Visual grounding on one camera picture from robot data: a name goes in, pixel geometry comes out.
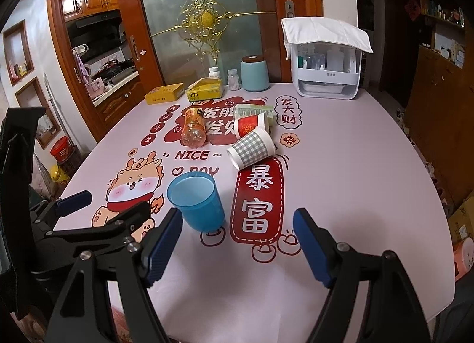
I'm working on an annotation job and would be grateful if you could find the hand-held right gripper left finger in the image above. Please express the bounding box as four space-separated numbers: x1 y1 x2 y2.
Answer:
48 208 184 343

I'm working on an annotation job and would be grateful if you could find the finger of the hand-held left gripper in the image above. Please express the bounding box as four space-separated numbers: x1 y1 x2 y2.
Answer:
33 201 153 259
30 190 93 233

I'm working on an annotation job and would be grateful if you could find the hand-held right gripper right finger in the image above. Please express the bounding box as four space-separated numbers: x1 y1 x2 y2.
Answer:
292 208 432 343

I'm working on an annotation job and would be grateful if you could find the grey checked paper cup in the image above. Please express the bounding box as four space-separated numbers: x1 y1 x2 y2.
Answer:
226 129 278 171

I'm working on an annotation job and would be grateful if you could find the blue plastic cup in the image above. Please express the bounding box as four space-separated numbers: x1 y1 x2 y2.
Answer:
166 172 227 233

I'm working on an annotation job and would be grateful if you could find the red paper cup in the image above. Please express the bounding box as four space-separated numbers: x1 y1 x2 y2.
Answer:
233 113 270 140

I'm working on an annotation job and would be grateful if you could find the yellow plastic container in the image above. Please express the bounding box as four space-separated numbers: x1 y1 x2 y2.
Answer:
49 164 71 185

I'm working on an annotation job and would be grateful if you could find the wooden kitchen base cabinet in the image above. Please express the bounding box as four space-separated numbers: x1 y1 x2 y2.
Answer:
92 76 149 133

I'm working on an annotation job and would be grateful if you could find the pink hanging cloth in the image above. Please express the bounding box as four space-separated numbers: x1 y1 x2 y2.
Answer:
76 56 92 85

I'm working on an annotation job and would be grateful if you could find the clear plastic bottle orange label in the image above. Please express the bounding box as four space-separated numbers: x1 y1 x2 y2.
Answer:
180 107 207 147

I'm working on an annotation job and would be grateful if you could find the yellow flat box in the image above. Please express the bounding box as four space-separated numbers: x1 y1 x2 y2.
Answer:
144 83 185 106

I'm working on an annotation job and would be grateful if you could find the green tissue packet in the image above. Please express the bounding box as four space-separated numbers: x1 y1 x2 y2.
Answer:
233 103 277 128

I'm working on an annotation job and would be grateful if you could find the pink plastic stool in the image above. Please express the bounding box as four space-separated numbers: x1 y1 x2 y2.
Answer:
452 237 474 281

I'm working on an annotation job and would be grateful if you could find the cardboard box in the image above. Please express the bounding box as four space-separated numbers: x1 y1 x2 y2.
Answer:
447 196 474 244

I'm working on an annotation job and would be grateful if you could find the yellow open tissue box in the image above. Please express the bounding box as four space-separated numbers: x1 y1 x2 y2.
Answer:
185 77 223 102

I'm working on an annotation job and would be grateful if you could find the black range hood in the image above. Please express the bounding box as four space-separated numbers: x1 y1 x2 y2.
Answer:
66 10 123 39

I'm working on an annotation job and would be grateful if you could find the white storage organizer box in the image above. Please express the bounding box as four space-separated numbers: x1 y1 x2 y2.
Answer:
290 41 362 101

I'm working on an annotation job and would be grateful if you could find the light blue canister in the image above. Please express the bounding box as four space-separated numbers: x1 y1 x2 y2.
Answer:
241 55 270 92

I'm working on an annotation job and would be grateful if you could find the brown wooden cabinet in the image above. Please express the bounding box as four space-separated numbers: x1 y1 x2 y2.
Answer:
405 44 474 203

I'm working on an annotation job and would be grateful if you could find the wooden framed glass door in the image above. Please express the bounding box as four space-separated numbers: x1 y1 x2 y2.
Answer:
112 0 324 87

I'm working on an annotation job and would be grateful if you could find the white cloth cover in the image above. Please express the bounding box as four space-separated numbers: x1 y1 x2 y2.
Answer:
281 16 374 62

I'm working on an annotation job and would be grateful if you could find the gold door ornament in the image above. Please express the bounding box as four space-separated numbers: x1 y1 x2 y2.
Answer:
150 0 277 63

